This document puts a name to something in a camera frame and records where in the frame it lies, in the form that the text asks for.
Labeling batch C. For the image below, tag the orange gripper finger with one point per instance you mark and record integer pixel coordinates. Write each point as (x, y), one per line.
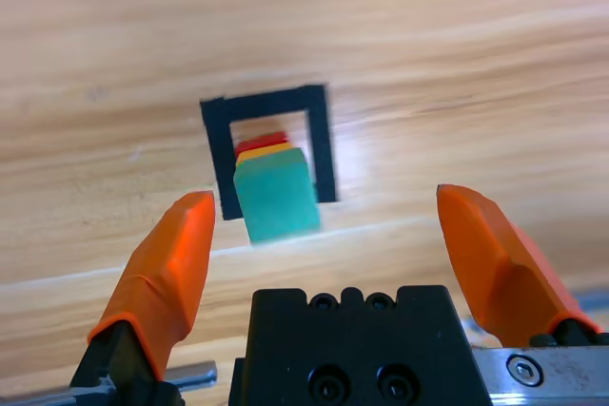
(499, 273)
(162, 282)

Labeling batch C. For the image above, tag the green wooden block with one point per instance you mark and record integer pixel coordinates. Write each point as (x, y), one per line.
(276, 197)

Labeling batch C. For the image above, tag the yellow wooden block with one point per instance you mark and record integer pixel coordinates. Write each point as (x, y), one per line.
(264, 151)

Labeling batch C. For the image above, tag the red wooden block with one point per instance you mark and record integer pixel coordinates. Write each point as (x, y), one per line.
(261, 141)

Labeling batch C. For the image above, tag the black tape square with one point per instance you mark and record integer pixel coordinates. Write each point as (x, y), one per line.
(266, 104)

